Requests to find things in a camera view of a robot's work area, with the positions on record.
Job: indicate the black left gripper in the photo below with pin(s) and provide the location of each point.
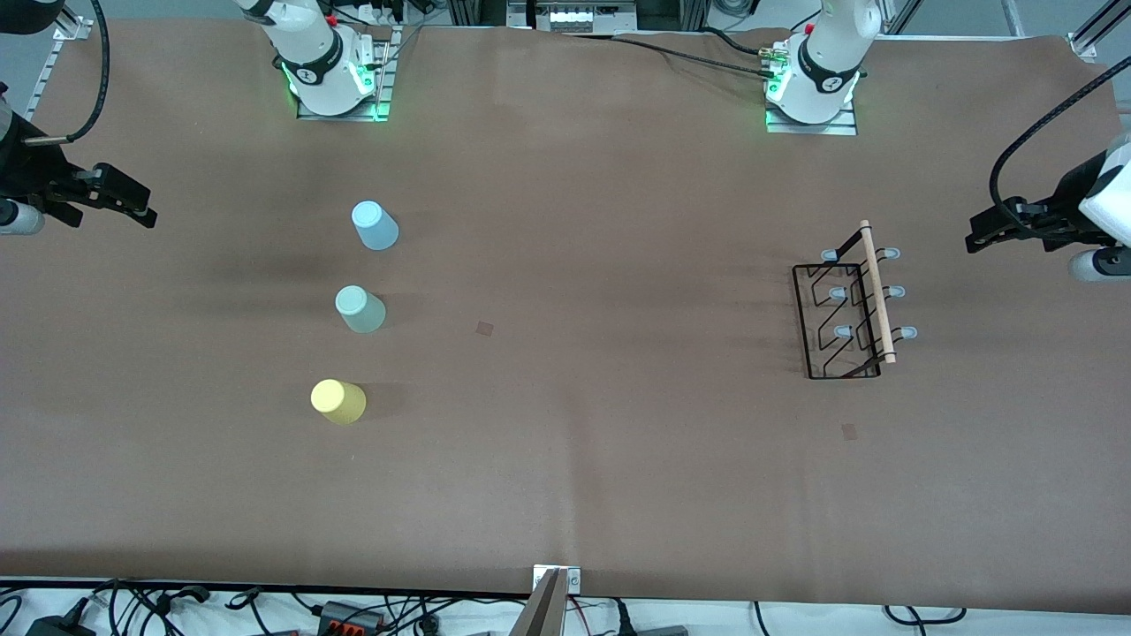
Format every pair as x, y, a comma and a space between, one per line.
1066, 200

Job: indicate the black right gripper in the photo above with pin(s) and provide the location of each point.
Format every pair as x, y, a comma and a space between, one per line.
25, 172

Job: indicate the mint green plastic cup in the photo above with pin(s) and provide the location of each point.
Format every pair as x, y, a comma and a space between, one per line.
360, 309

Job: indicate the yellow plastic cup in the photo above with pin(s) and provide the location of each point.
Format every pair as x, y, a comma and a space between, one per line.
338, 402

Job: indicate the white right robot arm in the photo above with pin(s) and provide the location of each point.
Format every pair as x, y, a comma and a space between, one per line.
314, 71

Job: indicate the light blue plastic cup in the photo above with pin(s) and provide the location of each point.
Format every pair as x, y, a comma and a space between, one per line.
375, 228

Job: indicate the white power strip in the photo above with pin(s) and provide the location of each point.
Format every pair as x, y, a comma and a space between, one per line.
380, 11

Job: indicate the brown table mat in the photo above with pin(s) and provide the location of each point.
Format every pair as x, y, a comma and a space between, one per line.
707, 495

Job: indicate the black power adapter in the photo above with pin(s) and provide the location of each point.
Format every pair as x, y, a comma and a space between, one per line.
57, 629

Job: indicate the black orange connector block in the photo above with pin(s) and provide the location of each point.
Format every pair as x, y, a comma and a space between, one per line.
349, 616

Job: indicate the grey power strip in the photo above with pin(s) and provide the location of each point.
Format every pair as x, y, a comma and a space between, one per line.
583, 16

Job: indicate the flat grey box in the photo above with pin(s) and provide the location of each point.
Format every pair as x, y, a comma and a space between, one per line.
663, 631

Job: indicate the aluminium frame rail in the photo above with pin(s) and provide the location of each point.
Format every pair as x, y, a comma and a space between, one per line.
57, 71
1096, 31

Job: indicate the aluminium frame post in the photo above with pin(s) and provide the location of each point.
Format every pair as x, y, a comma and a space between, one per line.
897, 18
1013, 18

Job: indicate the left arm aluminium base plate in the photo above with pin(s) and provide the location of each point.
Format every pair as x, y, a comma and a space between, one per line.
813, 129

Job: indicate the right arm aluminium base plate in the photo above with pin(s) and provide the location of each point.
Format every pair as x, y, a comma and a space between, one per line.
382, 79

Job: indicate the silver metal mount bracket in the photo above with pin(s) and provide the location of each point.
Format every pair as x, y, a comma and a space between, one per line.
573, 580

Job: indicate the brown camera mount post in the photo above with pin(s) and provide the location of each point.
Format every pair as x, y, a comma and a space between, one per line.
543, 618

